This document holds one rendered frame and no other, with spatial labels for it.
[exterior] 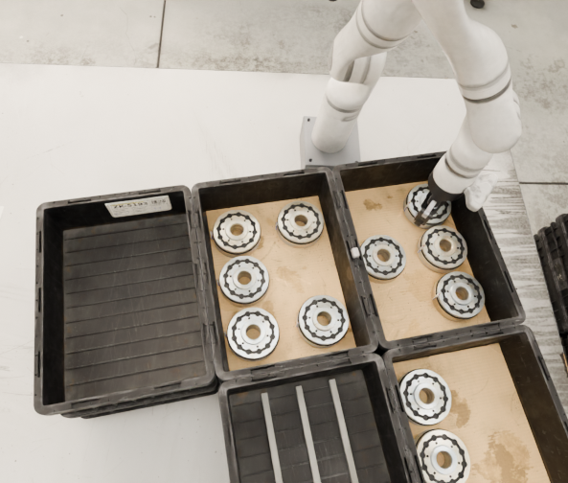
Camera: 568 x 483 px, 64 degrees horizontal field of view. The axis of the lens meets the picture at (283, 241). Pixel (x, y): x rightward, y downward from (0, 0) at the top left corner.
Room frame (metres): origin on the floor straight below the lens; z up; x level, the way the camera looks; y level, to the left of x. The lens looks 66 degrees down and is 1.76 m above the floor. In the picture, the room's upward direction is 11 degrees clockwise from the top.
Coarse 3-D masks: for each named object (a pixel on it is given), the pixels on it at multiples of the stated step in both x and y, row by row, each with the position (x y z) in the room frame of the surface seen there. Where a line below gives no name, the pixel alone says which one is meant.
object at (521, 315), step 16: (384, 160) 0.60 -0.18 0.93; (400, 160) 0.61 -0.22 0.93; (416, 160) 0.61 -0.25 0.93; (336, 176) 0.53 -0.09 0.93; (480, 208) 0.52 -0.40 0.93; (352, 224) 0.43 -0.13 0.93; (352, 240) 0.39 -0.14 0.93; (496, 256) 0.42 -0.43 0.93; (368, 288) 0.30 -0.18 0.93; (512, 288) 0.35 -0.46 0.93; (368, 304) 0.27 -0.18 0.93; (512, 304) 0.32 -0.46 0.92; (512, 320) 0.29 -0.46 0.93; (384, 336) 0.21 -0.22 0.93; (416, 336) 0.22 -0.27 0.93; (432, 336) 0.23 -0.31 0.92; (448, 336) 0.23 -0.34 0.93
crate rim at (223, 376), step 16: (256, 176) 0.50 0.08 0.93; (272, 176) 0.50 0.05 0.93; (288, 176) 0.51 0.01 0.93; (192, 192) 0.43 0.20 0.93; (336, 192) 0.50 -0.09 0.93; (336, 208) 0.46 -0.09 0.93; (208, 272) 0.27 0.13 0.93; (352, 272) 0.33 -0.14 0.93; (208, 288) 0.24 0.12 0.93; (208, 304) 0.21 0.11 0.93; (208, 320) 0.18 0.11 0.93; (368, 320) 0.24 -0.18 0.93; (368, 336) 0.21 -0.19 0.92; (336, 352) 0.17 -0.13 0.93; (352, 352) 0.17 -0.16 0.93; (368, 352) 0.18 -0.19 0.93; (256, 368) 0.11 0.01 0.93; (272, 368) 0.12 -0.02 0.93; (288, 368) 0.12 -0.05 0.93
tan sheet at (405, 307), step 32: (352, 192) 0.56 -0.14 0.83; (384, 192) 0.58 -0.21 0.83; (384, 224) 0.49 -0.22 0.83; (448, 224) 0.53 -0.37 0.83; (416, 256) 0.43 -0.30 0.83; (384, 288) 0.34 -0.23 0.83; (416, 288) 0.35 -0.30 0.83; (384, 320) 0.27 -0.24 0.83; (416, 320) 0.28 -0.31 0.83; (448, 320) 0.30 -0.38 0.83; (480, 320) 0.31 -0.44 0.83
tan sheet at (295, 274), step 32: (224, 256) 0.35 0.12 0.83; (256, 256) 0.36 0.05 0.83; (288, 256) 0.37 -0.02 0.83; (320, 256) 0.39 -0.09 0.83; (288, 288) 0.30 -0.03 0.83; (320, 288) 0.31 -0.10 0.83; (224, 320) 0.21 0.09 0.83; (288, 320) 0.23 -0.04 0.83; (320, 320) 0.25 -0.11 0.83; (288, 352) 0.17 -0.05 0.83; (320, 352) 0.18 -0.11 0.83
